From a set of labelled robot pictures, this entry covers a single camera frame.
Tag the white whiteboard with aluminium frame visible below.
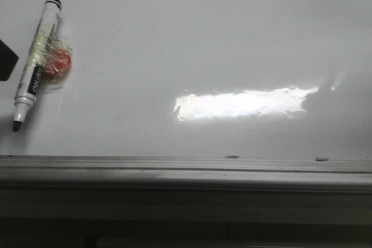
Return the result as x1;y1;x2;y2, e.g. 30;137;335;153
1;0;371;192

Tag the white black whiteboard marker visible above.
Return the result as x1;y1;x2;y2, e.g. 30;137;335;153
12;0;62;132

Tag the red round magnet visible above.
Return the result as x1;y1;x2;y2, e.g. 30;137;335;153
42;35;73;92

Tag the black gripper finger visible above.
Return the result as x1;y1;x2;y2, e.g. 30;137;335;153
0;41;19;81

